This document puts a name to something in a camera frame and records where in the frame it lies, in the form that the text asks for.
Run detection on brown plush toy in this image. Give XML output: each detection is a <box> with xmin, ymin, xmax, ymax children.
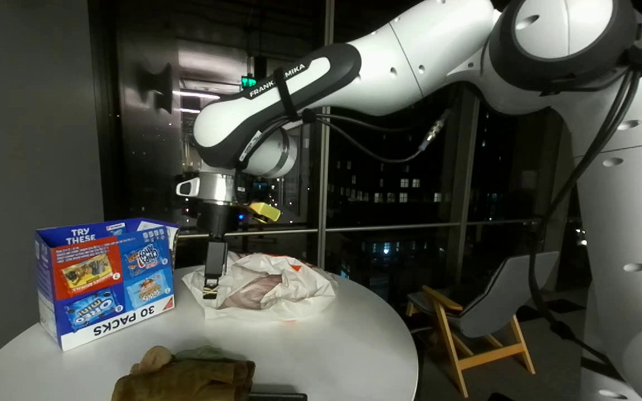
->
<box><xmin>111</xmin><ymin>345</ymin><xmax>256</xmax><ymax>401</ymax></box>

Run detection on white plastic bag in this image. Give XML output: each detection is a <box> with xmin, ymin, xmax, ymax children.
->
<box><xmin>181</xmin><ymin>252</ymin><xmax>339</xmax><ymax>323</ymax></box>

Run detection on blue cardboard snack box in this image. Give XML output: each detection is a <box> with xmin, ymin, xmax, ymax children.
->
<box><xmin>35</xmin><ymin>217</ymin><xmax>180</xmax><ymax>352</ymax></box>

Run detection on metal handrail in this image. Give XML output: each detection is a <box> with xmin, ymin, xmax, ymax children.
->
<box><xmin>178</xmin><ymin>218</ymin><xmax>540</xmax><ymax>239</ymax></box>

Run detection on window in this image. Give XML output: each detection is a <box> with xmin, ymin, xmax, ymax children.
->
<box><xmin>89</xmin><ymin>0</ymin><xmax>581</xmax><ymax>304</ymax></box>

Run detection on black flat device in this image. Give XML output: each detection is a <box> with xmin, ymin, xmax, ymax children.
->
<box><xmin>248</xmin><ymin>392</ymin><xmax>308</xmax><ymax>401</ymax></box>

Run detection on wooden chair with grey seat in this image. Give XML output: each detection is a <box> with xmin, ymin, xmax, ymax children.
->
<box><xmin>406</xmin><ymin>250</ymin><xmax>561</xmax><ymax>399</ymax></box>

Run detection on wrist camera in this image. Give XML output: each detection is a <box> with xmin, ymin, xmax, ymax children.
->
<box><xmin>236</xmin><ymin>179</ymin><xmax>282</xmax><ymax>224</ymax></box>

